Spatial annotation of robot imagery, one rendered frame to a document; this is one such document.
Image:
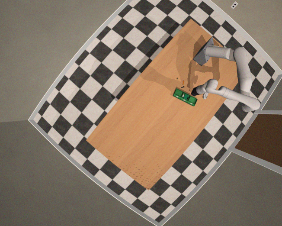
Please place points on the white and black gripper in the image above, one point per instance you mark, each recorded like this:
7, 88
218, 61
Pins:
196, 91

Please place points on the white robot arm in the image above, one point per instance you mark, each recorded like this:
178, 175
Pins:
243, 74

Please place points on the green three-compartment bin rack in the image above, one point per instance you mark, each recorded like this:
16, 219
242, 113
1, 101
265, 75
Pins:
191, 100

